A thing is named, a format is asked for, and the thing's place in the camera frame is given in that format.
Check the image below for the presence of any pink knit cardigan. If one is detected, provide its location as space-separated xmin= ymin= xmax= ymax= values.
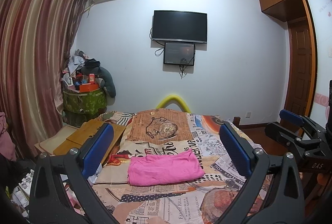
xmin=128 ymin=149 xmax=205 ymax=186

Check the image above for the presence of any wooden room door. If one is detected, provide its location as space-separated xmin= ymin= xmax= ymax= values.
xmin=285 ymin=18 xmax=312 ymax=115

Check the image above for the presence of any newspaper print bed cover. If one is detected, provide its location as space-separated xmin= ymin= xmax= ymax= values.
xmin=93 ymin=109 xmax=245 ymax=223

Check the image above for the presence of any green camouflage storage box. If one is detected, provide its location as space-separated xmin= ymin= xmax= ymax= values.
xmin=62 ymin=89 xmax=107 ymax=115

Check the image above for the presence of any orange box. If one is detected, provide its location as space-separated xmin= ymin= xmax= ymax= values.
xmin=79 ymin=74 xmax=99 ymax=92

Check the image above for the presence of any yellow foam tube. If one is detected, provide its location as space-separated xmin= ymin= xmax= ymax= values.
xmin=156 ymin=94 xmax=191 ymax=113

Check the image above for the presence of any grey plush toy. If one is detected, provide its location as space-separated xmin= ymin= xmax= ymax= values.
xmin=95 ymin=67 xmax=116 ymax=98

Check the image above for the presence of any striped red curtain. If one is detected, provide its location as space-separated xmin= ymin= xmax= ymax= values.
xmin=1 ymin=0 xmax=88 ymax=158

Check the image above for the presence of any wall power socket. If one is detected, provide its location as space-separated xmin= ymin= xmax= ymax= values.
xmin=245 ymin=111 xmax=251 ymax=118

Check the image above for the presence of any wooden bed post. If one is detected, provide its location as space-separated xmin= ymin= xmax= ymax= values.
xmin=232 ymin=117 xmax=241 ymax=127

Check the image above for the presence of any small wall monitor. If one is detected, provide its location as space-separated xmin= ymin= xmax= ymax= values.
xmin=163 ymin=42 xmax=196 ymax=66

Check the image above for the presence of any large wall television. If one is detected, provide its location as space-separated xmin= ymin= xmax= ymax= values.
xmin=151 ymin=10 xmax=208 ymax=44

